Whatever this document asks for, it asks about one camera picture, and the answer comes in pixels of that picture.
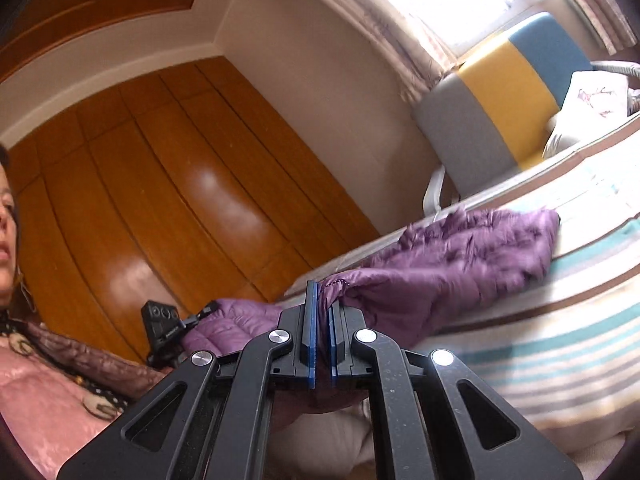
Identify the striped bed quilt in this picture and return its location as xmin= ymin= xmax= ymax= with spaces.
xmin=282 ymin=114 xmax=640 ymax=480

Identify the person in pink top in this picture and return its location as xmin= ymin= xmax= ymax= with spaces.
xmin=0 ymin=144 xmax=170 ymax=480

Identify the purple quilted down jacket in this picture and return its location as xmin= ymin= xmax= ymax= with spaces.
xmin=179 ymin=206 xmax=561 ymax=430

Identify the pink patterned curtain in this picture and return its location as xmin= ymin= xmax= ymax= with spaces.
xmin=319 ymin=0 xmax=639 ymax=102

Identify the white embroidered pillow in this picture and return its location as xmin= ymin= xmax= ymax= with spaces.
xmin=542 ymin=70 xmax=629 ymax=159

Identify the grey white armrest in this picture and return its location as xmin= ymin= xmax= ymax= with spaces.
xmin=422 ymin=165 xmax=460 ymax=217

